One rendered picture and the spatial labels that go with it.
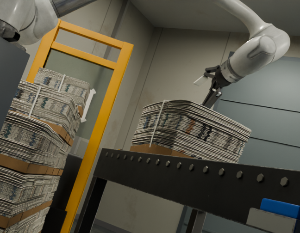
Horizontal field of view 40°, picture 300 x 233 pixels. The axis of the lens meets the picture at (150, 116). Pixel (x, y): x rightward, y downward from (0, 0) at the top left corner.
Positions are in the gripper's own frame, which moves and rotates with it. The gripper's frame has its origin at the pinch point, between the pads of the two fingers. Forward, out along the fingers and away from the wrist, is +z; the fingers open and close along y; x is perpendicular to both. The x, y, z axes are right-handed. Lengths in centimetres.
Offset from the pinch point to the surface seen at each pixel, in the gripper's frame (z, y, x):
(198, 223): 30, 41, 27
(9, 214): 53, 53, -50
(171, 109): -4.6, 14.8, -13.8
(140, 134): 16.3, 17.3, -14.8
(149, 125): 10.7, 15.0, -14.4
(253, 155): 246, -156, 261
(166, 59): 338, -326, 164
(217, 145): -11.4, 26.2, 3.1
